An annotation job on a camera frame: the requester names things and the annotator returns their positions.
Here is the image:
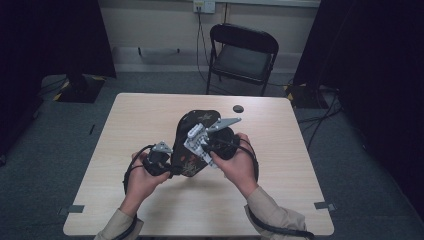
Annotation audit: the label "black wall bracket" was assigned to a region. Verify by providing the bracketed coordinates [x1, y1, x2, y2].
[137, 47, 181, 56]

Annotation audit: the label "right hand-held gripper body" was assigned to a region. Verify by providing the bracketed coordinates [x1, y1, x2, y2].
[205, 116, 242, 161]

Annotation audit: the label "black floor cables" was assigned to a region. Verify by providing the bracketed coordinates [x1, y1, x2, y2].
[297, 87, 344, 152]

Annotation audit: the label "black stand base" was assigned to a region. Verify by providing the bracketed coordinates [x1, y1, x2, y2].
[52, 73, 107, 104]
[283, 83, 329, 110]

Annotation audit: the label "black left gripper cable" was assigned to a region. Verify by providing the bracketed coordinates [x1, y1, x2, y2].
[113, 143, 156, 240]

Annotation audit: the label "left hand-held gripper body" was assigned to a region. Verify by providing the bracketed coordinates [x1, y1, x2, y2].
[143, 140, 174, 177]

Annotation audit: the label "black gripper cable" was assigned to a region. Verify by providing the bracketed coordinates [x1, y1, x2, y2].
[213, 137, 316, 240]
[113, 143, 156, 240]

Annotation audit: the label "black power cable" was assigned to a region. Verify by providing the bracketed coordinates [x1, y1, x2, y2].
[195, 6, 218, 87]

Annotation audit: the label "person's left hand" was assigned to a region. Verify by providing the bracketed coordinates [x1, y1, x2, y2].
[119, 150, 172, 218]

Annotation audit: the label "white black patterned cloth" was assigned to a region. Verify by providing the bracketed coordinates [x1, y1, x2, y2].
[182, 122, 218, 170]

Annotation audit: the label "black folding chair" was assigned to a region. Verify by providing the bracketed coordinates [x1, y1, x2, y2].
[205, 23, 280, 97]

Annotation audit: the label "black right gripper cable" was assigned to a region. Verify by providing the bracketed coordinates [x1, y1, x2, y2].
[213, 137, 316, 240]

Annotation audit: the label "person's right hand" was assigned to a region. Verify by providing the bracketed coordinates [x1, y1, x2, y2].
[209, 132, 260, 200]

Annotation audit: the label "white wall socket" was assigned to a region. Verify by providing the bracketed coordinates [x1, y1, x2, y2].
[193, 0, 216, 14]

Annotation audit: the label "grey tape strip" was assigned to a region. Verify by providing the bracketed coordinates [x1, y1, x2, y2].
[313, 201, 337, 213]
[57, 204, 85, 216]

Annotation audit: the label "black curtain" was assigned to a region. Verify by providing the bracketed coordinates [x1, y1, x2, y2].
[292, 0, 424, 221]
[0, 0, 117, 158]

